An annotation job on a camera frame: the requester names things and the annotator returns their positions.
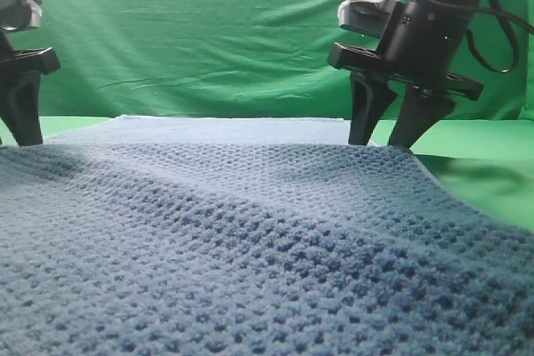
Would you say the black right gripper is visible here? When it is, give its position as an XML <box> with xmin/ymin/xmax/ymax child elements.
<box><xmin>328</xmin><ymin>1</ymin><xmax>483</xmax><ymax>148</ymax></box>

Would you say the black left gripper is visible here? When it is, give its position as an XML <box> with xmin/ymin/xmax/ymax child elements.
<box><xmin>1</xmin><ymin>30</ymin><xmax>61</xmax><ymax>146</ymax></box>

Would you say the blue waffle-weave towel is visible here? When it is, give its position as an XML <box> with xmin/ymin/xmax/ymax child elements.
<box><xmin>1</xmin><ymin>118</ymin><xmax>533</xmax><ymax>355</ymax></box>

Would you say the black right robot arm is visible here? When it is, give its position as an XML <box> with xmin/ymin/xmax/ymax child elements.
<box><xmin>328</xmin><ymin>0</ymin><xmax>483</xmax><ymax>148</ymax></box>

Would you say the green backdrop cloth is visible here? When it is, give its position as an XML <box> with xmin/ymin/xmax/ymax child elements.
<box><xmin>0</xmin><ymin>0</ymin><xmax>534</xmax><ymax>123</ymax></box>

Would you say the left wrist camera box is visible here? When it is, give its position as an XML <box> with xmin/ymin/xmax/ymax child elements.
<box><xmin>1</xmin><ymin>0</ymin><xmax>43</xmax><ymax>33</ymax></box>

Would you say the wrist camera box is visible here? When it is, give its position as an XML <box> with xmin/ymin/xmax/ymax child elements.
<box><xmin>1</xmin><ymin>0</ymin><xmax>43</xmax><ymax>33</ymax></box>
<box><xmin>337</xmin><ymin>0</ymin><xmax>405</xmax><ymax>38</ymax></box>

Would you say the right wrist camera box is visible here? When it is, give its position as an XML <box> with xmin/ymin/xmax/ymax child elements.
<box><xmin>337</xmin><ymin>0</ymin><xmax>405</xmax><ymax>38</ymax></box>

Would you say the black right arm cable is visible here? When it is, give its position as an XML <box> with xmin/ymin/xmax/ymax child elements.
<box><xmin>350</xmin><ymin>0</ymin><xmax>534</xmax><ymax>74</ymax></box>

